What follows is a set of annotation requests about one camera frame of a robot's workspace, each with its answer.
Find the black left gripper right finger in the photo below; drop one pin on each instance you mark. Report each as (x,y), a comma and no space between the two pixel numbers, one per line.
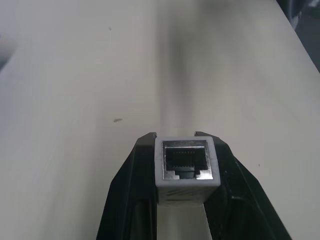
(240,195)

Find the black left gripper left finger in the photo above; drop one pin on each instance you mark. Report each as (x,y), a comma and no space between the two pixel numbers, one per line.
(127,190)

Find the white ethernet coupler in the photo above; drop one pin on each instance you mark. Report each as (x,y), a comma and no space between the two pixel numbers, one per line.
(187,160)

